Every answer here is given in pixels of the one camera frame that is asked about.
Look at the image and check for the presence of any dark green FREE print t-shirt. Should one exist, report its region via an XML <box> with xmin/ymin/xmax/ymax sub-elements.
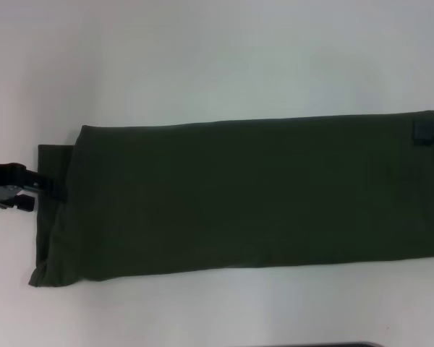
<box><xmin>27</xmin><ymin>109</ymin><xmax>434</xmax><ymax>289</ymax></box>

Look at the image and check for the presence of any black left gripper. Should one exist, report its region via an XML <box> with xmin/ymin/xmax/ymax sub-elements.
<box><xmin>0</xmin><ymin>162</ymin><xmax>69</xmax><ymax>213</ymax></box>

